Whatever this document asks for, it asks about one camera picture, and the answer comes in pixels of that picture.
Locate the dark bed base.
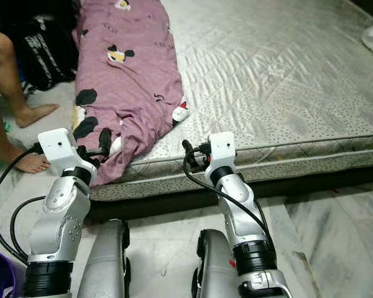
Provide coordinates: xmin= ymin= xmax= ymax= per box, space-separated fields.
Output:
xmin=87 ymin=163 xmax=373 ymax=223

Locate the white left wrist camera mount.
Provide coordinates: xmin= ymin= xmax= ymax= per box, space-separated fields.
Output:
xmin=37 ymin=127 xmax=94 ymax=181

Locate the white quilted mattress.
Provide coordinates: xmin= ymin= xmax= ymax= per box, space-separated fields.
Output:
xmin=90 ymin=0 xmax=373 ymax=202

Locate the grey robot right leg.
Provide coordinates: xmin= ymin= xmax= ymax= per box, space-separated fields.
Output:
xmin=189 ymin=228 xmax=247 ymax=298

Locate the grey robot left leg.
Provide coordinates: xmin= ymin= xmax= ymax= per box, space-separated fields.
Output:
xmin=80 ymin=218 xmax=132 ymax=298

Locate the pink cartoon print blanket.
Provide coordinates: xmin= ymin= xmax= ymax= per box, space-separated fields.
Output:
xmin=71 ymin=0 xmax=191 ymax=188

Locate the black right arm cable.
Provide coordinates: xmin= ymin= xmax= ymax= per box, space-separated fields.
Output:
xmin=182 ymin=152 xmax=274 ymax=246

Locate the purple bucket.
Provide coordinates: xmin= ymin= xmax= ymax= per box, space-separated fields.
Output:
xmin=0 ymin=248 xmax=27 ymax=298

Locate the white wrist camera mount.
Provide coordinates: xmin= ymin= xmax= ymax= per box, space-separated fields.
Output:
xmin=206 ymin=131 xmax=239 ymax=178
xmin=37 ymin=127 xmax=94 ymax=181

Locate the grey robot leg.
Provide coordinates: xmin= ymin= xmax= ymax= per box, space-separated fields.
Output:
xmin=189 ymin=228 xmax=247 ymax=298
xmin=80 ymin=218 xmax=132 ymax=298

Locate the bare person leg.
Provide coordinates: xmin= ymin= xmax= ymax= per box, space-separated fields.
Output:
xmin=0 ymin=87 xmax=52 ymax=176
xmin=0 ymin=30 xmax=61 ymax=129

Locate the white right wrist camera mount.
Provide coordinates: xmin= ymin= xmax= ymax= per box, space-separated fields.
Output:
xmin=206 ymin=131 xmax=239 ymax=178

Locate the black bag white print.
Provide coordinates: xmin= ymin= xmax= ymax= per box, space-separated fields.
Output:
xmin=19 ymin=11 xmax=83 ymax=94

